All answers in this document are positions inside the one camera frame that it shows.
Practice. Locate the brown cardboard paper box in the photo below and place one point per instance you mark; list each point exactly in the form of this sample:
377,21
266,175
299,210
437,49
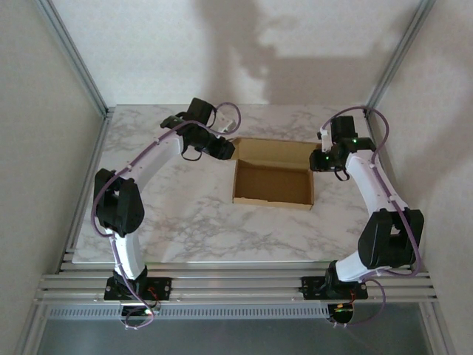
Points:
273,185

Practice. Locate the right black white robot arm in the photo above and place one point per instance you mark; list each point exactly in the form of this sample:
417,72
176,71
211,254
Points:
388,244

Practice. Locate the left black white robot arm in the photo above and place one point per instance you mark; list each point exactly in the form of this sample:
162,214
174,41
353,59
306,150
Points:
118,199

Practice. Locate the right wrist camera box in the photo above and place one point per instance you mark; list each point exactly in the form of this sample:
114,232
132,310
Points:
324,140

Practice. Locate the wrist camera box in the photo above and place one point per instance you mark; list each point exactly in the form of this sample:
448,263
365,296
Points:
227,125
324,140

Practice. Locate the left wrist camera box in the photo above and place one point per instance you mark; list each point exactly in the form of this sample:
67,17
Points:
227,125

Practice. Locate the right aluminium side rail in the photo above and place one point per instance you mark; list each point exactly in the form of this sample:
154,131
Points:
406,192

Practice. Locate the aluminium side rail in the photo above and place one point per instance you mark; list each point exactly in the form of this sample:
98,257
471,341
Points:
88,174
406,192

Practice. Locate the right aluminium corner post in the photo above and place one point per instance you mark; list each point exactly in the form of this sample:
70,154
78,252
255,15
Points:
399,55

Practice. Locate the aluminium corner post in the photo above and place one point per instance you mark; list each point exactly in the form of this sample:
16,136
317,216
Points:
399,55
74,59

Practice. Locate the left aluminium side rail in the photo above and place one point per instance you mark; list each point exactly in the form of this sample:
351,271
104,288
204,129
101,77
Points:
88,174

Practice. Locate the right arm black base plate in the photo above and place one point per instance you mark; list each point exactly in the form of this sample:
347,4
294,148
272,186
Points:
310,288

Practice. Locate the left aluminium corner post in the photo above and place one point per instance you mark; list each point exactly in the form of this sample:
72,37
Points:
74,59

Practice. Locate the aluminium rail frame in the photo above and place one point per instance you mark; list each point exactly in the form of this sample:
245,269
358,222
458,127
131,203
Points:
236,284

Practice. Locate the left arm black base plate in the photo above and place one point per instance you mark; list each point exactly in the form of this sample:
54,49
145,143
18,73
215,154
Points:
162,286

